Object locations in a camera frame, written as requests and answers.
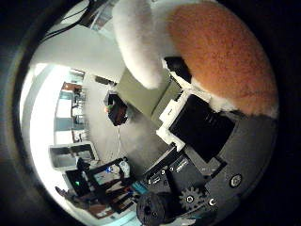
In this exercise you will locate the black box on floor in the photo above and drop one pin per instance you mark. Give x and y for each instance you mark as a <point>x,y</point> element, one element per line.
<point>117,111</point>

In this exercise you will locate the orange plush fox toy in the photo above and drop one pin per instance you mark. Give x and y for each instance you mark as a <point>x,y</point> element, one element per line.
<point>219,53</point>

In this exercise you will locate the grey open cabinet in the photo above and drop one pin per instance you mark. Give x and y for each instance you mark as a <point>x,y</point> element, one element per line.
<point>70,155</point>

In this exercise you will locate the large olive green table mat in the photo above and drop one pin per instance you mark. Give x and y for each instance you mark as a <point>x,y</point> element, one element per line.
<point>138,94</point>

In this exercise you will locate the narrow olive green table mat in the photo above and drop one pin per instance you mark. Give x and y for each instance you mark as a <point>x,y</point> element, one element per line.
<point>166,100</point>

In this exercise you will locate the black equipment rack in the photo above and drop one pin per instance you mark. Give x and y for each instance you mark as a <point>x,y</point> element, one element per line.
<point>103,185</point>

